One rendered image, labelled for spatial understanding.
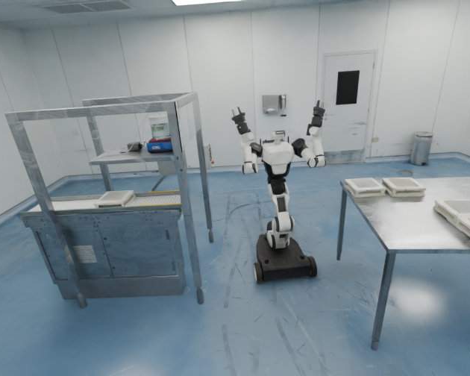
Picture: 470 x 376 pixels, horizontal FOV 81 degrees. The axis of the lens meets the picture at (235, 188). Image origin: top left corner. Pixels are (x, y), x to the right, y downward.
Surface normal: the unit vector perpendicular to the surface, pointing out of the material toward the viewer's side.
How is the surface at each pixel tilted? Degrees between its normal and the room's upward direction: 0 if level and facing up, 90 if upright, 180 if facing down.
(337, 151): 90
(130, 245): 90
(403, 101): 90
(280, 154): 90
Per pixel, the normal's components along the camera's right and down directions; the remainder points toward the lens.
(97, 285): -0.02, 0.39
